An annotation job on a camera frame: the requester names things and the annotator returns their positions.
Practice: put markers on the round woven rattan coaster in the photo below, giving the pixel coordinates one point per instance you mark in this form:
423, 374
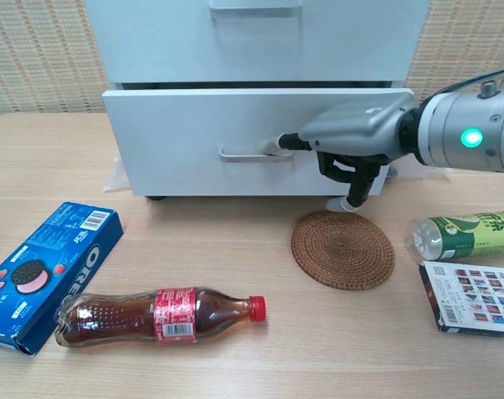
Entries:
343, 253

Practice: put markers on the black caster wheel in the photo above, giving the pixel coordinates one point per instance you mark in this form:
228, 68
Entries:
155, 198

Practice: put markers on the black postcard box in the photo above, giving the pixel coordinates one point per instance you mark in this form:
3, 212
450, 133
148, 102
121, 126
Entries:
476, 299

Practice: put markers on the green tea plastic bottle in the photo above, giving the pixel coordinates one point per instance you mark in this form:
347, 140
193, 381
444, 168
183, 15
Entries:
472, 239

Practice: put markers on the blue Oreo cookie box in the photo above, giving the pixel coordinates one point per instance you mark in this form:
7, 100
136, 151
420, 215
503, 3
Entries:
81, 245

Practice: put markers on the cola bottle red cap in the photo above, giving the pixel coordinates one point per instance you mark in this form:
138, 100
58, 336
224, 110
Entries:
123, 318

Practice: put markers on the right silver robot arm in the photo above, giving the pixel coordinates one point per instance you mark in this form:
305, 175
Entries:
485, 120

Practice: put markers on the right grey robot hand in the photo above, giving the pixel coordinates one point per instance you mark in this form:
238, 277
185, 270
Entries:
356, 129

